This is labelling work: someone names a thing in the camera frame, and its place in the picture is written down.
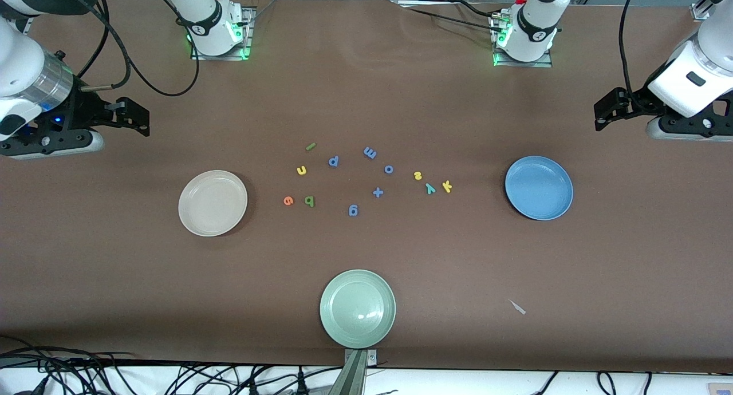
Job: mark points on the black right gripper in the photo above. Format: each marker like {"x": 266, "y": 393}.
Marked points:
{"x": 85, "y": 111}

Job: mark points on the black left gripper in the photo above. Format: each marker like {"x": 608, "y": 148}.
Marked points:
{"x": 637, "y": 103}

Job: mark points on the yellow foam letter k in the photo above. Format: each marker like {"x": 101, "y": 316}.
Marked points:
{"x": 446, "y": 186}

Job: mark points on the green foam letter b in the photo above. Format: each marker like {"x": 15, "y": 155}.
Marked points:
{"x": 312, "y": 200}

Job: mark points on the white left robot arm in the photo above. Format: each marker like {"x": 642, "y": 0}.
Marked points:
{"x": 535, "y": 28}

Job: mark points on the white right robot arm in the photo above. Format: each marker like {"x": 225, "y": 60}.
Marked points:
{"x": 17, "y": 57}

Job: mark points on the blue plate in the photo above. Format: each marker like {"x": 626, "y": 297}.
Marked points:
{"x": 538, "y": 188}

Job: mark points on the beige brown plate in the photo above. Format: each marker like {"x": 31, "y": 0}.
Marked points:
{"x": 212, "y": 203}

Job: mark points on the blue foam letter p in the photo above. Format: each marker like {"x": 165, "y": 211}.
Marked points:
{"x": 331, "y": 162}

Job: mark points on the white paper scrap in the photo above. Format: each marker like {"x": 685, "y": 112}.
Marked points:
{"x": 518, "y": 308}

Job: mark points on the blue foam letter g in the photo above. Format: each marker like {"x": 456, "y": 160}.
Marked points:
{"x": 350, "y": 210}

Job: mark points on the blue foam letter m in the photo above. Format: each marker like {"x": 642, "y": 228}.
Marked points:
{"x": 370, "y": 153}

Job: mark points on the brown table cover sheet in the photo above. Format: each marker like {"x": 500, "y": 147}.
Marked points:
{"x": 366, "y": 257}

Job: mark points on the pale green plate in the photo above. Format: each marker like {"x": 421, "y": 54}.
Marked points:
{"x": 358, "y": 309}

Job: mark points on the beige box corner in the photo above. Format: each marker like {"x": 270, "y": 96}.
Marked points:
{"x": 721, "y": 389}

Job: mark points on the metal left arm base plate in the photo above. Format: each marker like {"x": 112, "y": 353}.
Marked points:
{"x": 524, "y": 64}

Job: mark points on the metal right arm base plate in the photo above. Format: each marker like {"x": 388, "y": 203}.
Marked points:
{"x": 220, "y": 57}

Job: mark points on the aluminium frame profile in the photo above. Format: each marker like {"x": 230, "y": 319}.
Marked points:
{"x": 701, "y": 10}

